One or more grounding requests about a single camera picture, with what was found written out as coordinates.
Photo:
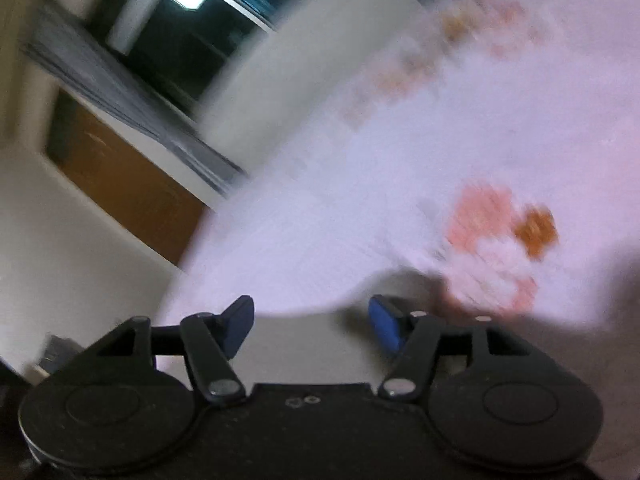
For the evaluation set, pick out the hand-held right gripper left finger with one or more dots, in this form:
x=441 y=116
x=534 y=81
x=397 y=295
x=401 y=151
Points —
x=239 y=321

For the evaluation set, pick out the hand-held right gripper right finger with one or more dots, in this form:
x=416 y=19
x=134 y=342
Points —
x=382 y=321

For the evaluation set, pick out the grey pants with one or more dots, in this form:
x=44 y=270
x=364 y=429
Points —
x=310 y=345

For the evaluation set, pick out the bed with pink floral sheet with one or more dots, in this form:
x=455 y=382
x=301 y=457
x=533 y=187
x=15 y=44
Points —
x=400 y=160

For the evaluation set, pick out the brown wooden door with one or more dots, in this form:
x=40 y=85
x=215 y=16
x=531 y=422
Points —
x=125 y=185

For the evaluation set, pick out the dark box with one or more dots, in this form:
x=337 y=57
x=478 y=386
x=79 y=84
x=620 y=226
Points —
x=55 y=352

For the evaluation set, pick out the grey curtain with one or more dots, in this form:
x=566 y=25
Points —
x=135 y=105

